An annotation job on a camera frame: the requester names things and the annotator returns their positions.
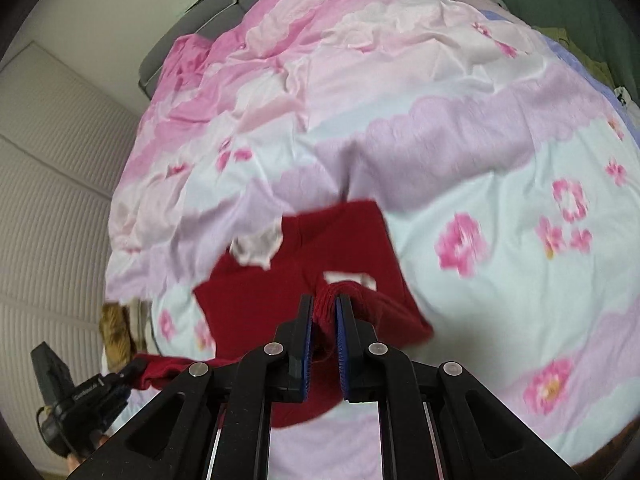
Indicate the green curtain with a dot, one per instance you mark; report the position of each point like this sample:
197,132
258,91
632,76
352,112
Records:
560,5

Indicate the red small garment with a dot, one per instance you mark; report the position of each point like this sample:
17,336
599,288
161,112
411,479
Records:
320,245

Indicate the pink floral blanket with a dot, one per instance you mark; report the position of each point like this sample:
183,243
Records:
450,135

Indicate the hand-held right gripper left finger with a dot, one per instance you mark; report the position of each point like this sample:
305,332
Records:
307,345

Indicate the yellow cloth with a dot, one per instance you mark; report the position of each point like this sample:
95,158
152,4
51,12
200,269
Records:
595,62

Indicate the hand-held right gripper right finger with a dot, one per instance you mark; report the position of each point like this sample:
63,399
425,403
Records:
342,347

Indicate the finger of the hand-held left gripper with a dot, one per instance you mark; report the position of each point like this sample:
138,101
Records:
125,375

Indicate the white and black item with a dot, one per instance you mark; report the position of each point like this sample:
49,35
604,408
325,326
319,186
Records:
625,97

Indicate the brown furry item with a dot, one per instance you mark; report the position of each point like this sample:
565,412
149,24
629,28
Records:
114,332

